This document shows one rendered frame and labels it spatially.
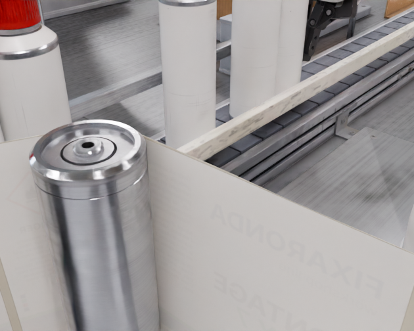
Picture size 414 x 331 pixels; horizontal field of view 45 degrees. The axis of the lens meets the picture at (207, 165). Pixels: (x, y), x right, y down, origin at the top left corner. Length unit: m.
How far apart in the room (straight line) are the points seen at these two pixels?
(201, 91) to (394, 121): 0.34
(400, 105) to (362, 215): 0.35
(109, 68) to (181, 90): 0.42
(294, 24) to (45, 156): 0.43
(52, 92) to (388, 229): 0.29
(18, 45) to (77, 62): 0.57
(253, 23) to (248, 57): 0.04
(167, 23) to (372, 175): 0.24
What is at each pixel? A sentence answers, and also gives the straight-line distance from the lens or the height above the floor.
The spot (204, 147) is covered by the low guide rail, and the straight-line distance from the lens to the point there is 0.47.
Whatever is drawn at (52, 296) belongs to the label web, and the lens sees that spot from 0.23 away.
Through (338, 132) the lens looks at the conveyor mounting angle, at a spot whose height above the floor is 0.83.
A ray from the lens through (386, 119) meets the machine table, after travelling 0.73.
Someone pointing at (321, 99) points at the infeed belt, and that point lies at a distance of 0.65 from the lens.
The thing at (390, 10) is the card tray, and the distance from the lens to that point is 1.21.
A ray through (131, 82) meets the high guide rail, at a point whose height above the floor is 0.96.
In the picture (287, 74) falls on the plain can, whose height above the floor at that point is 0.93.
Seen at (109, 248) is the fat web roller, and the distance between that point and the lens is 0.17.
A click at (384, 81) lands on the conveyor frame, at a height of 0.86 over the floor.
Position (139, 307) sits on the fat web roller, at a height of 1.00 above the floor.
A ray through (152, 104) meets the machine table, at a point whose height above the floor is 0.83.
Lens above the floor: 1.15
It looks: 33 degrees down
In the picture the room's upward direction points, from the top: straight up
